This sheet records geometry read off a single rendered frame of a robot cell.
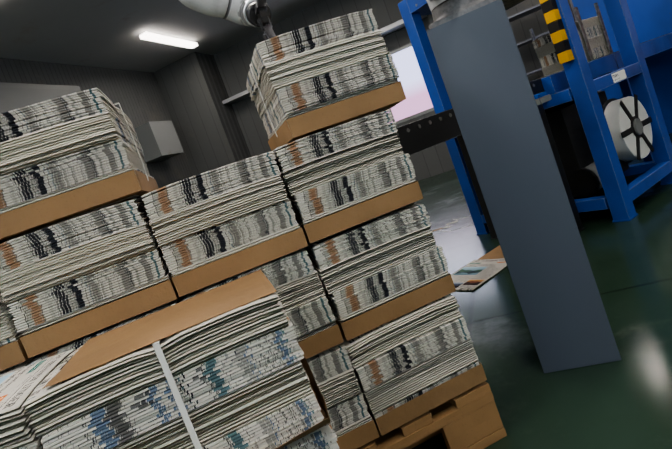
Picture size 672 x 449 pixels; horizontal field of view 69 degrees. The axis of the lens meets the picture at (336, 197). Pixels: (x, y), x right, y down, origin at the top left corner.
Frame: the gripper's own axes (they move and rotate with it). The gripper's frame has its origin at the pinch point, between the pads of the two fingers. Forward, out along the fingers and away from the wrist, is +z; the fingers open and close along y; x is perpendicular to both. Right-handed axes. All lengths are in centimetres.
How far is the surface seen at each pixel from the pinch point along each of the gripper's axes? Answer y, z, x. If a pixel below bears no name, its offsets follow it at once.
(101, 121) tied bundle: 3, 39, 49
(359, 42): 3.2, 38.3, -8.7
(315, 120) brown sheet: 15.2, 44.4, 7.3
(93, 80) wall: 120, -648, 127
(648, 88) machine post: 93, -39, -204
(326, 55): 3.7, 38.8, -0.2
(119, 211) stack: 19, 47, 52
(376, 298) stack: 52, 64, 8
